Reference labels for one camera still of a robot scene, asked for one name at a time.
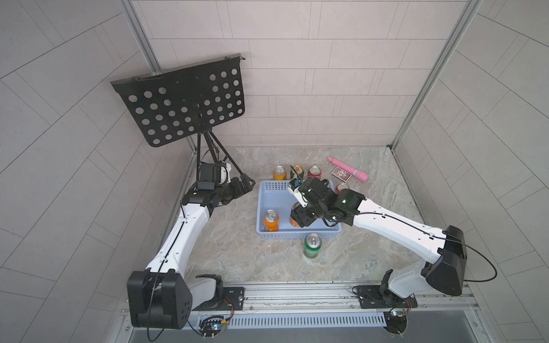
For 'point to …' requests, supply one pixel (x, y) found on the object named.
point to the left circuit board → (211, 325)
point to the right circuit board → (396, 321)
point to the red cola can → (314, 171)
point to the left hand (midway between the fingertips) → (250, 183)
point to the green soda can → (312, 245)
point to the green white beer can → (299, 170)
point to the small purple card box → (341, 174)
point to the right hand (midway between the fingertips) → (296, 211)
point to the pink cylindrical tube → (359, 174)
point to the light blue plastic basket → (276, 195)
